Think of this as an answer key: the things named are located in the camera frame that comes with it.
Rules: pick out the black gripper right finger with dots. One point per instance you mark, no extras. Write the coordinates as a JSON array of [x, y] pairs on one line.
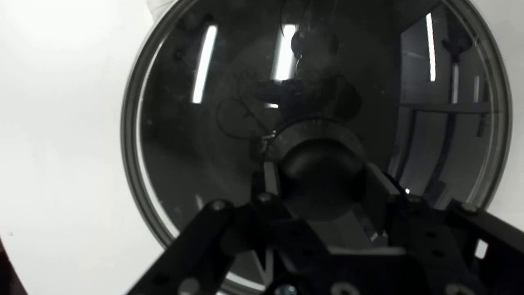
[[455, 252]]

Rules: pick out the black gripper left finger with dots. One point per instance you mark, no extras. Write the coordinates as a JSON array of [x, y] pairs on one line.
[[199, 262]]

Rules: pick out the glass pot lid black knob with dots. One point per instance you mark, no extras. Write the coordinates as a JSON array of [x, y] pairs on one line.
[[322, 90]]

